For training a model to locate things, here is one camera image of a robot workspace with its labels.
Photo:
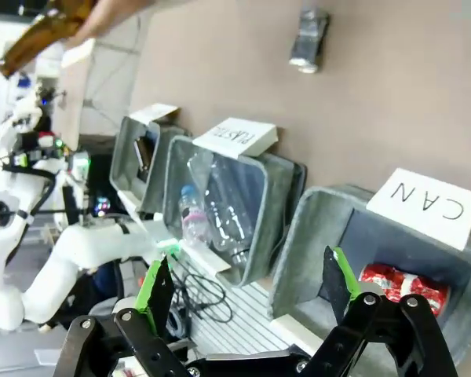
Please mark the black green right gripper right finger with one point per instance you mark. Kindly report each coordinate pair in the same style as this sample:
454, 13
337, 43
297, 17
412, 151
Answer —
337, 282

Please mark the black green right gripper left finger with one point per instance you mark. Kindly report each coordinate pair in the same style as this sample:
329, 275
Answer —
157, 290

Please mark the clear bottle with pink label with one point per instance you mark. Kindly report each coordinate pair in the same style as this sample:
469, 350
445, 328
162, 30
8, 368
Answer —
192, 216

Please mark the clear bottle with black mark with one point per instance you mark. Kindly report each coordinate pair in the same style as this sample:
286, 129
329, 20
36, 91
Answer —
227, 224

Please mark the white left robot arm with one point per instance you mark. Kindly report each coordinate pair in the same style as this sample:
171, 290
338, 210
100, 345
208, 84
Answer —
90, 247

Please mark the crushed red can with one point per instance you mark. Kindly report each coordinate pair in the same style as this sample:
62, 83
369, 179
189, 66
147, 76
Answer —
404, 284

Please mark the grey felt basket for cans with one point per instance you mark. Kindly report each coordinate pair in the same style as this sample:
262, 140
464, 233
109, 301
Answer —
396, 243

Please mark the grey felt basket for plastic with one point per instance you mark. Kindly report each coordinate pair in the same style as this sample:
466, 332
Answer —
274, 188

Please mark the white sign reading CAN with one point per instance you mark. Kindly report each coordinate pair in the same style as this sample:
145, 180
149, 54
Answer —
424, 204

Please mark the grey felt basket for glass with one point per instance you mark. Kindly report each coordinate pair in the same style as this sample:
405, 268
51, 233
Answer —
125, 165

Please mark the brown bottle inside glass basket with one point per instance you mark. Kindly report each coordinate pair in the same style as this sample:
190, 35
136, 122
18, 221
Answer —
143, 155

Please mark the white sign on glass basket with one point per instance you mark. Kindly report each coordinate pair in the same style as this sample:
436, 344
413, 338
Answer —
153, 112

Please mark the crushed grey aluminium can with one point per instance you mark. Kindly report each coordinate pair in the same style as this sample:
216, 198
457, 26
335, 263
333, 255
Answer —
310, 39

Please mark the person's bare hand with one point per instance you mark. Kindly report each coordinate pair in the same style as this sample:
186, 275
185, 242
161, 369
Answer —
110, 15

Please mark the white sign reading PLASTIC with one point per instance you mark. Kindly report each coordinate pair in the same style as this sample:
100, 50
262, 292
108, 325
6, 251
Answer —
235, 135

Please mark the white upright panel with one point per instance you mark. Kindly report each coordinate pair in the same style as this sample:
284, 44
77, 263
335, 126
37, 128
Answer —
76, 90

